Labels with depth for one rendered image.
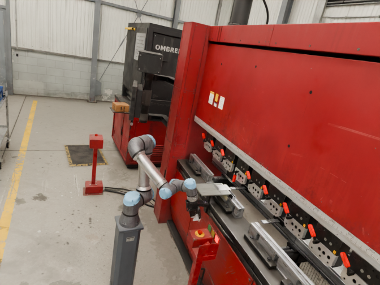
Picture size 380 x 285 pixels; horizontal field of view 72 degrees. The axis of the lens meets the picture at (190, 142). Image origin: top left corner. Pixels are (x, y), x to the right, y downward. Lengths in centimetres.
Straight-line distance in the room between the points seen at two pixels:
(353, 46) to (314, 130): 43
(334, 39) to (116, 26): 771
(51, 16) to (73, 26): 56
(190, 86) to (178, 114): 32
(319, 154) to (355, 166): 20
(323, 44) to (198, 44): 143
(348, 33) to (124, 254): 196
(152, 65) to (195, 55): 45
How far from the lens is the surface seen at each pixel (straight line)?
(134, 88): 278
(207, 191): 217
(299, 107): 164
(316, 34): 165
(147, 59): 277
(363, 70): 144
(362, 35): 147
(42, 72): 877
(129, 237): 208
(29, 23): 867
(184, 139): 291
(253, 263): 187
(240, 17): 257
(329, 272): 196
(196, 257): 201
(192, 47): 272
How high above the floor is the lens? 204
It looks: 19 degrees down
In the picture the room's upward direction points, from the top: 11 degrees clockwise
